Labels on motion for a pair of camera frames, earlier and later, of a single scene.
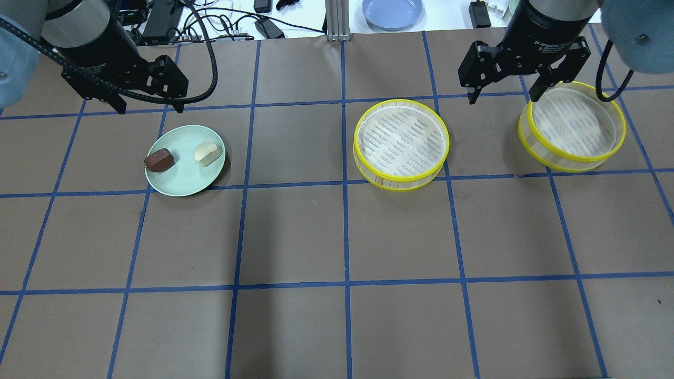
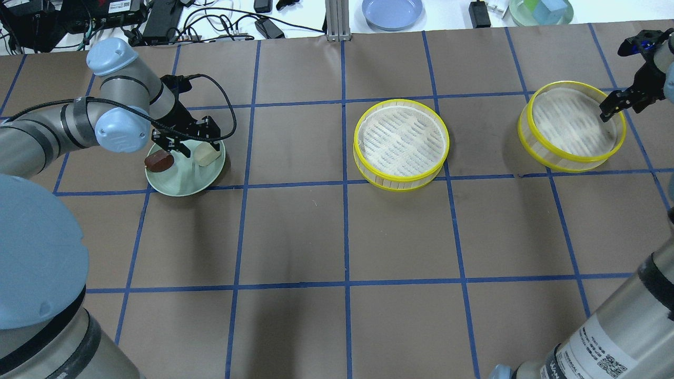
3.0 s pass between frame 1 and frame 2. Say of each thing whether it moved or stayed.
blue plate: stayed
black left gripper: moved
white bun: stayed
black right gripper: moved
